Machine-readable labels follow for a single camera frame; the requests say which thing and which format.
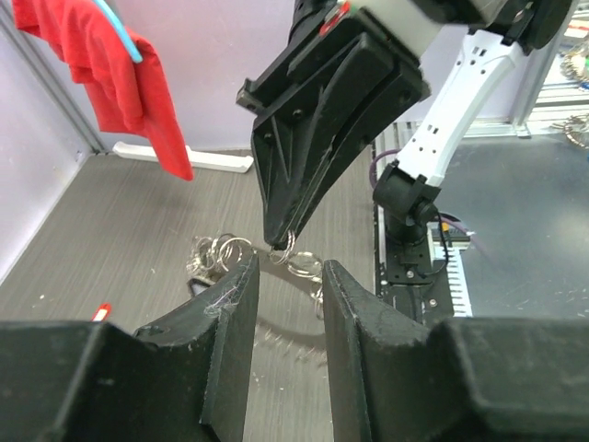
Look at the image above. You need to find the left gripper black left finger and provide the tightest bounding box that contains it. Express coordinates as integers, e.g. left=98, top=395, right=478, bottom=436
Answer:
left=1, top=257, right=260, bottom=441

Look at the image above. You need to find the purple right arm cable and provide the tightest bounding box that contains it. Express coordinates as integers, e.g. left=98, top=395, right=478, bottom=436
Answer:
left=370, top=146, right=491, bottom=259

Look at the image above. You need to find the white clothes rack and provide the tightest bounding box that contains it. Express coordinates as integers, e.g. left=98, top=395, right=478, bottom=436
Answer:
left=112, top=141, right=254, bottom=174

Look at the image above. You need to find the metal disc with keyrings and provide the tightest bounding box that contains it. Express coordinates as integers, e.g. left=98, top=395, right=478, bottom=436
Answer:
left=183, top=229, right=341, bottom=365

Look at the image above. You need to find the blue clothes hanger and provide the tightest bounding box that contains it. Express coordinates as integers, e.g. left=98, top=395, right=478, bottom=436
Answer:
left=93, top=0, right=143, bottom=64

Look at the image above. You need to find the key with red tag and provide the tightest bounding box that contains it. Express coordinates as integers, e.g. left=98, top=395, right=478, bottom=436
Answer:
left=91, top=303, right=111, bottom=321

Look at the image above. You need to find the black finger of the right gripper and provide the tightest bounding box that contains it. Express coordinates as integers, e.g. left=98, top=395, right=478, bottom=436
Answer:
left=284, top=59, right=424, bottom=235
left=248, top=34, right=396, bottom=249

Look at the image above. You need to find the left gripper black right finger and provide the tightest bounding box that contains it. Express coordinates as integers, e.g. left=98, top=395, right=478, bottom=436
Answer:
left=322, top=261, right=588, bottom=441

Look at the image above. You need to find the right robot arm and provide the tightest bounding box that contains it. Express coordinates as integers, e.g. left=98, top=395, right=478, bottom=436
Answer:
left=237, top=1, right=571, bottom=284

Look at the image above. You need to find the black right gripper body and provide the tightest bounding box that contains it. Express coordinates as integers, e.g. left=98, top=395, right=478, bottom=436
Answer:
left=236, top=1, right=442, bottom=109

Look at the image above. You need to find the red cloth on hanger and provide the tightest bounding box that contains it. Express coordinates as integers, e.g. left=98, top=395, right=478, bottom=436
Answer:
left=12, top=1, right=193, bottom=180

